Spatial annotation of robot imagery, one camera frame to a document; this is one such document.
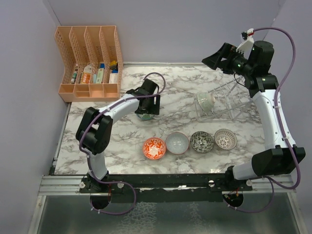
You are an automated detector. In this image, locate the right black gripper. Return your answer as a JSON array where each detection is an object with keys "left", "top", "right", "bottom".
[{"left": 202, "top": 42, "right": 254, "bottom": 78}]

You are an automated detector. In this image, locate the green leaf pattern bowl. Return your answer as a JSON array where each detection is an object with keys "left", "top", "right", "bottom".
[{"left": 136, "top": 114, "right": 155, "bottom": 121}]

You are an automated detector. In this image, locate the green white geometric bowl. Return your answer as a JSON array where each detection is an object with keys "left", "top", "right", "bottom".
[{"left": 197, "top": 92, "right": 216, "bottom": 113}]

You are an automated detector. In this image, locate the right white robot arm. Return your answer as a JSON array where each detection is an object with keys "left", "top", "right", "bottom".
[{"left": 202, "top": 41, "right": 306, "bottom": 191}]

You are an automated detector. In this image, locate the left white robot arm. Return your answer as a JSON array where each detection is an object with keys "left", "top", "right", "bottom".
[{"left": 76, "top": 79, "right": 162, "bottom": 193}]

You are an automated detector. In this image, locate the orange floral bowl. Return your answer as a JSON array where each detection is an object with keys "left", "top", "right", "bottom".
[{"left": 142, "top": 137, "right": 166, "bottom": 160}]

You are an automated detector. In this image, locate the blue hexagon red-rim bowl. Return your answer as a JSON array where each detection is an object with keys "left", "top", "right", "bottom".
[{"left": 165, "top": 132, "right": 189, "bottom": 155}]

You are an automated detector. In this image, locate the yellow black toy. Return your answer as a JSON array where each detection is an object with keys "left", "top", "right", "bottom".
[{"left": 110, "top": 60, "right": 118, "bottom": 70}]

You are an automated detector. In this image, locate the mint green box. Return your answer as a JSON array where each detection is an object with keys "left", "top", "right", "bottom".
[{"left": 95, "top": 68, "right": 105, "bottom": 84}]

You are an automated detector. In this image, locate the grey leaf pattern bowl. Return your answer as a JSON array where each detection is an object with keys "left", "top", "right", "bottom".
[{"left": 190, "top": 131, "right": 214, "bottom": 153}]

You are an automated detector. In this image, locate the orange white box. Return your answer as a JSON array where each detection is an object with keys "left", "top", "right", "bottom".
[{"left": 80, "top": 72, "right": 91, "bottom": 84}]

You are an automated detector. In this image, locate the pink plastic file organizer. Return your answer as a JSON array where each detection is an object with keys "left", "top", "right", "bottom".
[{"left": 55, "top": 26, "right": 123, "bottom": 102}]

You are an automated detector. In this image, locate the brown white geometric bowl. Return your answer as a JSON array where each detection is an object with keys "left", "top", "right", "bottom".
[{"left": 214, "top": 129, "right": 237, "bottom": 150}]

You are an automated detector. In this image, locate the small bottle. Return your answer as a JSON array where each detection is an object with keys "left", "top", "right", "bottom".
[{"left": 71, "top": 69, "right": 78, "bottom": 84}]

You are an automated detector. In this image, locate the clear wire dish rack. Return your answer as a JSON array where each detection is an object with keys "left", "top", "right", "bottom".
[{"left": 194, "top": 77, "right": 253, "bottom": 123}]

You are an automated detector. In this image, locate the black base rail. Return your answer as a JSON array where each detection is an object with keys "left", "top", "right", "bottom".
[{"left": 79, "top": 173, "right": 252, "bottom": 203}]

